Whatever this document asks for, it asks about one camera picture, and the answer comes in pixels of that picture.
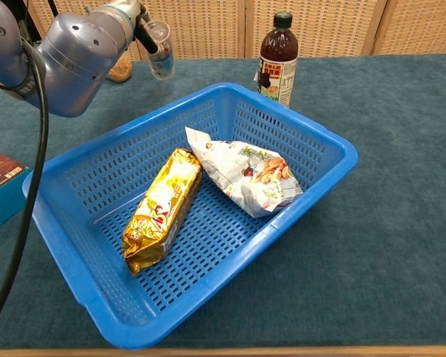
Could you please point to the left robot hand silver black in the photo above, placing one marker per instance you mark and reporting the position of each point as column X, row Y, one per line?
column 145, row 37

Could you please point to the clear plastic cup of nuts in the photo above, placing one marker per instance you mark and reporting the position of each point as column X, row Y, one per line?
column 164, row 64

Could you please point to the white green snack bag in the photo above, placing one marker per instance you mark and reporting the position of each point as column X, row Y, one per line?
column 245, row 175

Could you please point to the gold snack bar packet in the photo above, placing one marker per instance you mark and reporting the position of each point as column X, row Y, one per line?
column 160, row 219

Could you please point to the white-lidded jar of nuts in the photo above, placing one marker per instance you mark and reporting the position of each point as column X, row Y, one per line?
column 120, row 70

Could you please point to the dark tea bottle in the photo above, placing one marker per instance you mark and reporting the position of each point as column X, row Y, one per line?
column 278, row 48

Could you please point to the woven folding screen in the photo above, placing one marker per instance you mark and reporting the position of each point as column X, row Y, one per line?
column 338, row 26

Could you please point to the blue chocolate cookie box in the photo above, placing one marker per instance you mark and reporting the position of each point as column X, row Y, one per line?
column 3, row 197

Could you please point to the blue plastic mesh basket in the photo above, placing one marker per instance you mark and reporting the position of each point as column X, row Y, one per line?
column 78, row 275

